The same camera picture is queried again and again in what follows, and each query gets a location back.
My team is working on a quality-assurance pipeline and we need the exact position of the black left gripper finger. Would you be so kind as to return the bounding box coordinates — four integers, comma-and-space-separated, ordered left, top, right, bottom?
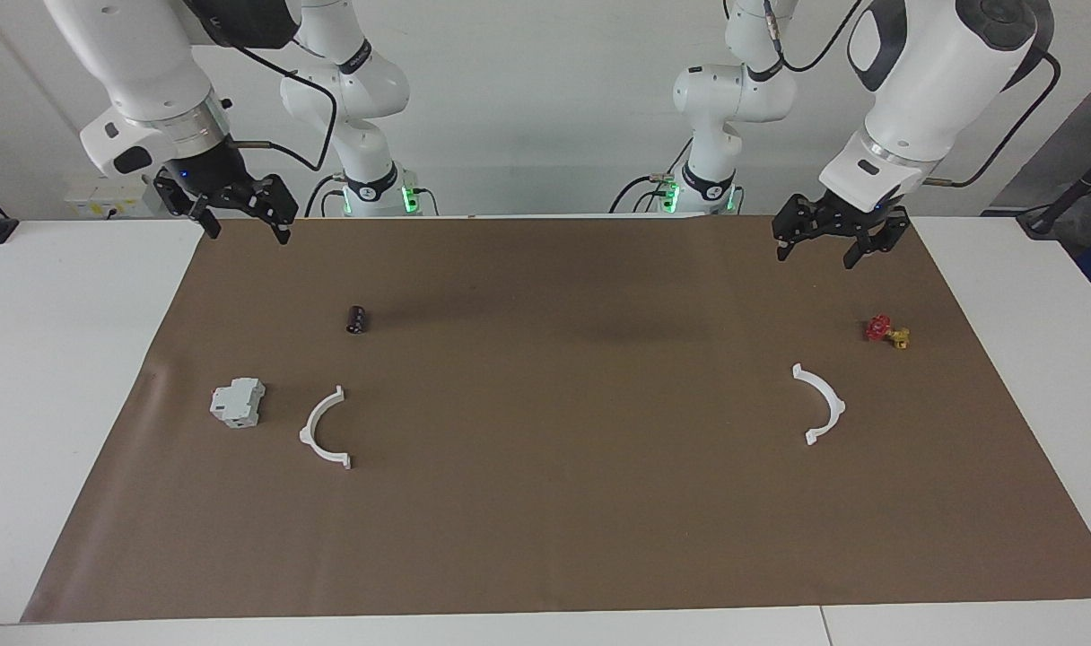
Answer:
772, 193, 811, 263
842, 206, 912, 270

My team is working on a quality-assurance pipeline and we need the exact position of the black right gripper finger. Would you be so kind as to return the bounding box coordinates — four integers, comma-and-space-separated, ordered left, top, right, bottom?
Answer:
248, 174, 299, 246
153, 170, 223, 240

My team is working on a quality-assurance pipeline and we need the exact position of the white half-ring pipe clamp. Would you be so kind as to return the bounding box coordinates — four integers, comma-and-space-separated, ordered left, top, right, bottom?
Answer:
792, 363, 847, 446
299, 385, 353, 470

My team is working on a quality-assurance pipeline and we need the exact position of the white power strip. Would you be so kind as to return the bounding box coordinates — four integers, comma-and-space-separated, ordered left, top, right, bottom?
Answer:
64, 175, 165, 219

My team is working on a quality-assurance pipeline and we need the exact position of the black tripod stand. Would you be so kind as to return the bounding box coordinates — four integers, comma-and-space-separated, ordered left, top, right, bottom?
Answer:
1017, 144, 1091, 239

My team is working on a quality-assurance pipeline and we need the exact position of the white circuit breaker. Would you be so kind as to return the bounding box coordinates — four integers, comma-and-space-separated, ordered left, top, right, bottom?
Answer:
209, 378, 266, 429

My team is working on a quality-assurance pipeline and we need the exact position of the brown paper table mat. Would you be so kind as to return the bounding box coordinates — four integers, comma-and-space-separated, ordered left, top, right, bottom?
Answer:
21, 214, 1091, 624

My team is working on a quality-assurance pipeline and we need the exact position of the black right arm base cable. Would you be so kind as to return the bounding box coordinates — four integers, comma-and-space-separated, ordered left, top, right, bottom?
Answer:
305, 173, 347, 218

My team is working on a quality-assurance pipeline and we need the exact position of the black arm base cable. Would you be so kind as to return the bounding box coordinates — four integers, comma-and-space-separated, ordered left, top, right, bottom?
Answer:
610, 175, 668, 214
305, 173, 347, 218

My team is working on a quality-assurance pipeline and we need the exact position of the black right arm gripper cable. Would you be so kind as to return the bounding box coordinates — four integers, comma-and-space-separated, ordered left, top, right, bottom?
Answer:
227, 40, 340, 173

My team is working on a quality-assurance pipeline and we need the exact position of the black arm gripper cable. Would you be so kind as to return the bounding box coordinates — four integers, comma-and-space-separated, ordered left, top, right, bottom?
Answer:
227, 40, 340, 173
761, 0, 1062, 189

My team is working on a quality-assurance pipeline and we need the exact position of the black left arm gripper cable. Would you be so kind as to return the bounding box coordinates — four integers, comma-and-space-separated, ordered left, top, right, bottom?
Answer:
761, 0, 1062, 189

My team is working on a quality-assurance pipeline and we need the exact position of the red-handled brass valve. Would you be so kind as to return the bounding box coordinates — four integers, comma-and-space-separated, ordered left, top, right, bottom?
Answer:
864, 314, 912, 350

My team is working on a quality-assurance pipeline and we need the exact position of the black left arm base cable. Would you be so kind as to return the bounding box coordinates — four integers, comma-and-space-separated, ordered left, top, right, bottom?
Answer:
610, 175, 668, 214

